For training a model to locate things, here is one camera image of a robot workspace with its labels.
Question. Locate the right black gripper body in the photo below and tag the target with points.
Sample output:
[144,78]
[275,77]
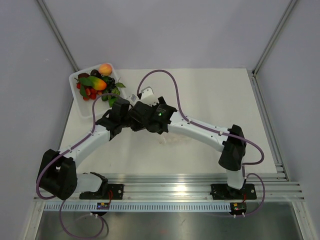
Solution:
[162,101]

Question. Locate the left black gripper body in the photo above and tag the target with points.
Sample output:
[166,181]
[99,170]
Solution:
[124,121]

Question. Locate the clear zip top bag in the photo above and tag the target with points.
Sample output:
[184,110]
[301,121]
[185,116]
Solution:
[172,139]

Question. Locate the white plastic basket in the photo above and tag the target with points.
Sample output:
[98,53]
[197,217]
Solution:
[84,108]

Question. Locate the dark grape bunch with leaves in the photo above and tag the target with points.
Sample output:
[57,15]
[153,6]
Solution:
[113,87]

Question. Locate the red cherry bunch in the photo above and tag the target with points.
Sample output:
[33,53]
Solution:
[90,93]

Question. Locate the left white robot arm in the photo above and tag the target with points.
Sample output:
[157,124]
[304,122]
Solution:
[58,177]

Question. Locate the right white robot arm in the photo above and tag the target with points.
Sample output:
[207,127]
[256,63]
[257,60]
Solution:
[224,140]

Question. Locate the green pepper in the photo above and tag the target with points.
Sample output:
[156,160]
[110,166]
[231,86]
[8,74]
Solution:
[112,101]

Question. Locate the yellow red mango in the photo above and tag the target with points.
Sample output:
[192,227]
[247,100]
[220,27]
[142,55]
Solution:
[97,83]

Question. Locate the orange peach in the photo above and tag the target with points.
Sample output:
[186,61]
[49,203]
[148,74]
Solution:
[105,69]

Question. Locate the dark plum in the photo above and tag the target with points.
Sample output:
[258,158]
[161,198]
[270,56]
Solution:
[95,73]

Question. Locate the left small circuit board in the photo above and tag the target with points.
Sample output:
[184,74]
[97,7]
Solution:
[103,206]

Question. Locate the small circuit board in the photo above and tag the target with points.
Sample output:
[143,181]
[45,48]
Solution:
[238,208]
[103,206]

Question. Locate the right small circuit board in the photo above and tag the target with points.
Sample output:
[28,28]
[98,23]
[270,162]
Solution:
[238,208]

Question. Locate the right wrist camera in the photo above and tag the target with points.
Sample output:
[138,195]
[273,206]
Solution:
[148,97]

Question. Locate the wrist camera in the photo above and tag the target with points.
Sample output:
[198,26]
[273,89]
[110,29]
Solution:
[148,97]
[132,98]

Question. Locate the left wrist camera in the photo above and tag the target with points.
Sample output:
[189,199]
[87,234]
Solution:
[132,98]

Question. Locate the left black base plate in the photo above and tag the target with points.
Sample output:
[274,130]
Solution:
[112,191]

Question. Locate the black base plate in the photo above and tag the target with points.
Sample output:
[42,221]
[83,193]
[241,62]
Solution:
[112,191]
[221,191]

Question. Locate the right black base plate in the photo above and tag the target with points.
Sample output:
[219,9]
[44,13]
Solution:
[221,191]

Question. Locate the white slotted cable duct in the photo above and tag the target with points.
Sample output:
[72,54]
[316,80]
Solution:
[211,207]

